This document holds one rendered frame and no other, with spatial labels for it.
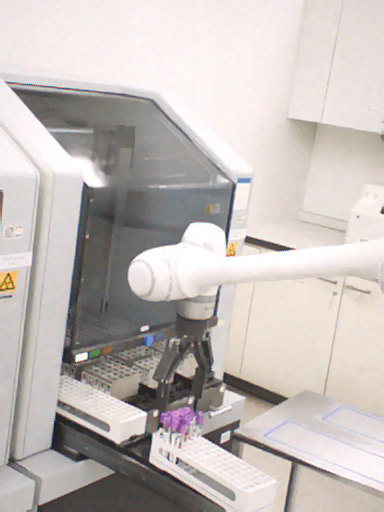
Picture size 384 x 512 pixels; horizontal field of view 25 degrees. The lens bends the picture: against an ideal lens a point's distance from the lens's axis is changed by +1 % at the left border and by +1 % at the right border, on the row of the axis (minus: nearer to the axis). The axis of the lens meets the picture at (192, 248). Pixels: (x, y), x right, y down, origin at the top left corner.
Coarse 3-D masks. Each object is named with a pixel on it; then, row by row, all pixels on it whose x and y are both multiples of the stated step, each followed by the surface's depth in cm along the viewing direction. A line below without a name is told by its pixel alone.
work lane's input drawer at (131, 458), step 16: (64, 416) 215; (64, 432) 214; (80, 432) 211; (80, 448) 210; (96, 448) 207; (112, 448) 205; (128, 448) 206; (144, 448) 207; (112, 464) 204; (128, 464) 201; (144, 464) 199; (144, 480) 198; (160, 480) 195; (176, 480) 194; (176, 496) 193; (192, 496) 190
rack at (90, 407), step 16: (64, 384) 223; (80, 384) 225; (64, 400) 215; (80, 400) 215; (96, 400) 216; (112, 400) 218; (80, 416) 219; (96, 416) 209; (112, 416) 208; (128, 416) 210; (144, 416) 211; (112, 432) 206; (128, 432) 207; (144, 432) 213
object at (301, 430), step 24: (288, 408) 241; (312, 408) 243; (336, 408) 246; (360, 408) 249; (240, 432) 220; (264, 432) 222; (288, 432) 225; (312, 432) 227; (336, 432) 229; (360, 432) 232; (240, 456) 221; (288, 456) 213; (312, 456) 213; (336, 456) 215; (360, 456) 217; (288, 480) 262; (336, 480) 206; (360, 480) 204; (288, 504) 263
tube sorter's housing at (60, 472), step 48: (0, 96) 207; (144, 96) 267; (48, 144) 201; (48, 192) 193; (48, 240) 196; (240, 240) 260; (48, 288) 200; (48, 336) 204; (48, 384) 208; (48, 432) 212; (48, 480) 203; (96, 480) 218
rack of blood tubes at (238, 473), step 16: (192, 448) 194; (208, 448) 195; (160, 464) 196; (192, 464) 188; (208, 464) 188; (224, 464) 189; (240, 464) 190; (192, 480) 188; (208, 480) 192; (224, 480) 182; (240, 480) 182; (256, 480) 183; (272, 480) 184; (208, 496) 185; (224, 496) 182; (240, 496) 179; (256, 496) 180; (272, 496) 184
